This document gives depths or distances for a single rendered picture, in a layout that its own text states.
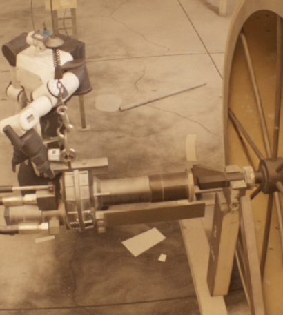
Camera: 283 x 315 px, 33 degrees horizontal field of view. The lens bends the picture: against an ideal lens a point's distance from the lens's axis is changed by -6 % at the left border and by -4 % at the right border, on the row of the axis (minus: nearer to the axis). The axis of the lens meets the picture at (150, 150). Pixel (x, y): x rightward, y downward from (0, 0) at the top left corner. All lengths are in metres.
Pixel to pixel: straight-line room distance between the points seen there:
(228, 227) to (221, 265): 0.26
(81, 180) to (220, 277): 0.90
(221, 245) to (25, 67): 1.22
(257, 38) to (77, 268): 1.66
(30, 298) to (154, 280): 0.73
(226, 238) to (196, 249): 0.56
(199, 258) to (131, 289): 0.43
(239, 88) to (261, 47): 0.29
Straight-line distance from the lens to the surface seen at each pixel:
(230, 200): 2.01
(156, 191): 1.92
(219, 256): 2.26
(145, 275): 2.84
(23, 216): 2.00
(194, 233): 2.81
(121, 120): 4.10
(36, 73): 2.25
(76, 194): 1.83
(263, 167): 2.04
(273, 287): 2.66
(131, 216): 1.94
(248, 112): 2.80
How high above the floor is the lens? 2.20
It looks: 36 degrees down
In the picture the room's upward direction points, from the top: 2 degrees counter-clockwise
